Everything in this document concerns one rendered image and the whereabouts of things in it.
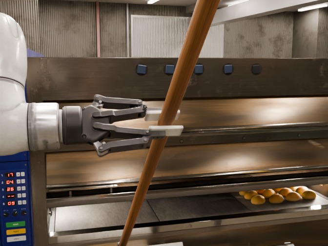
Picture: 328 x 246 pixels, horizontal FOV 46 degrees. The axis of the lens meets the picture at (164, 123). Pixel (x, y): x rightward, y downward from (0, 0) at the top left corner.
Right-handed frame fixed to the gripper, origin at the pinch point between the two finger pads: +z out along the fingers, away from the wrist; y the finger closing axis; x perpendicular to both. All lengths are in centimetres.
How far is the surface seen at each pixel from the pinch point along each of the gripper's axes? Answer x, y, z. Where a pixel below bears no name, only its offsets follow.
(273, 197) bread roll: -153, -36, 108
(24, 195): -126, -38, -40
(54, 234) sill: -146, -23, -27
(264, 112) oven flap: -104, -69, 90
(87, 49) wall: -818, -769, 48
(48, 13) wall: -749, -838, -60
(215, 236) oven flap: -152, -15, 64
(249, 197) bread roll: -161, -40, 96
